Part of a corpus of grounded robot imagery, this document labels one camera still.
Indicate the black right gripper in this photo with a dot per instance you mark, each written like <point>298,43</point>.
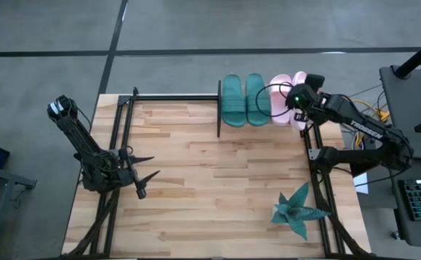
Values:
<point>316,81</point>

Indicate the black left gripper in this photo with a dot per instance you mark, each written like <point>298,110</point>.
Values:
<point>132,173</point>

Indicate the pink rubber slide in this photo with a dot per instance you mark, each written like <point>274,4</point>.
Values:
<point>278,101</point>
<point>298,77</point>

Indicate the green rubber slide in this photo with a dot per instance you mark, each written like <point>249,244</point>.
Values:
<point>233,104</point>
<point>251,90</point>

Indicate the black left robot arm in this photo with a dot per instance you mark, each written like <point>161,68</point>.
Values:
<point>83,144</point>

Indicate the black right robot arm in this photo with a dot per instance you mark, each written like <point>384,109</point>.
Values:
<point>369,130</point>

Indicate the grey desk top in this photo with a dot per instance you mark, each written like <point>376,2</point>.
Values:
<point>408,108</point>

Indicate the black support beam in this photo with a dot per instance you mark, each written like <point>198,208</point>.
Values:
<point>362,170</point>

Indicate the black pole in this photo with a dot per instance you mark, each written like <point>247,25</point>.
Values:
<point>417,57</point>

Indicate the white paper sheet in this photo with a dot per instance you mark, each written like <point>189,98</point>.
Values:
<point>361,184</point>

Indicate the teal artificial succulent plant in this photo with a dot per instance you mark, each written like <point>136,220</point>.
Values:
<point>297,213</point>

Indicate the grey side table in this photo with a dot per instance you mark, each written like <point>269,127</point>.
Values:
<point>4,175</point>

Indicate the grey keyboard tray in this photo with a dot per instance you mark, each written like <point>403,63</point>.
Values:
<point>412,231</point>

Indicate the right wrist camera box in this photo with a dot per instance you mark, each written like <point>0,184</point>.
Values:
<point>300,96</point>

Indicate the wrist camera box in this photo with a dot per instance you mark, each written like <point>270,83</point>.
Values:
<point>300,96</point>
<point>113,169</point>

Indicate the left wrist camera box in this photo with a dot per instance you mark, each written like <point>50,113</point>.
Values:
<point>113,169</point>

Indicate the black aluminium rig frame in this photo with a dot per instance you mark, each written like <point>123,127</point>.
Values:
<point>174,97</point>

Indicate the wooden shelf with black frame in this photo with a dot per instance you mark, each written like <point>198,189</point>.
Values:
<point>219,108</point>

